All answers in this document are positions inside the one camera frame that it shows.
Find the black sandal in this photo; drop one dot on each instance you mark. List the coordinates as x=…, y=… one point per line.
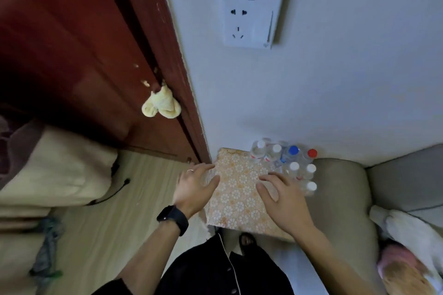
x=247, y=240

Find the cream and purple curtain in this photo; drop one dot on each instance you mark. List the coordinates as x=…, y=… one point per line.
x=52, y=173

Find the grey sofa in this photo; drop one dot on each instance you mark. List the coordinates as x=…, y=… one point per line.
x=339, y=194

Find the small blue cap water bottle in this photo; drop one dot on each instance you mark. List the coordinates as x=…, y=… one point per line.
x=293, y=150

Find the grey green floor cloth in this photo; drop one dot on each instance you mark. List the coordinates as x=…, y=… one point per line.
x=46, y=253

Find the person's right hand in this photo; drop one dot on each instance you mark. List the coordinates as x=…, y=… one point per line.
x=290, y=208

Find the person's left forearm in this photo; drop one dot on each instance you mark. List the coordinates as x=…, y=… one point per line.
x=149, y=260

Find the black smartwatch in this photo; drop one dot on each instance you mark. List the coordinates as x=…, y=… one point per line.
x=176, y=220

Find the brown plush toy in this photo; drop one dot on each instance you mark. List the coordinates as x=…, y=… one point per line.
x=405, y=281

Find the person's black shirt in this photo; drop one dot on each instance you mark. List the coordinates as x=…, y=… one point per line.
x=200, y=270

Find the pile of white clothes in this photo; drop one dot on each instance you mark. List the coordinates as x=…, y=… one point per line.
x=412, y=232

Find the white wall socket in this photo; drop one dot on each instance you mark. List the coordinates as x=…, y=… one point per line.
x=249, y=18

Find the red cap water bottle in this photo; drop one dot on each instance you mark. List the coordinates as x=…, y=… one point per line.
x=312, y=153

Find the person's black left sleeve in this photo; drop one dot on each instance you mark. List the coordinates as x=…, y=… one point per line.
x=114, y=288

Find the patterned cloth covered stool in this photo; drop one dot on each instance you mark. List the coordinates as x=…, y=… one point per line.
x=235, y=201

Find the person's right forearm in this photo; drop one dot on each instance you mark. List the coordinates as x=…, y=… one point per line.
x=335, y=267

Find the pink cloth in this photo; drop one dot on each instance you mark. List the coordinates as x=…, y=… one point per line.
x=398, y=253

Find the person's left hand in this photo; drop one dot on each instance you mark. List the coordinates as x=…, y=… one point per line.
x=193, y=191

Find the dark red door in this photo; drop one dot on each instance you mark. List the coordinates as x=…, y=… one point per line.
x=69, y=46

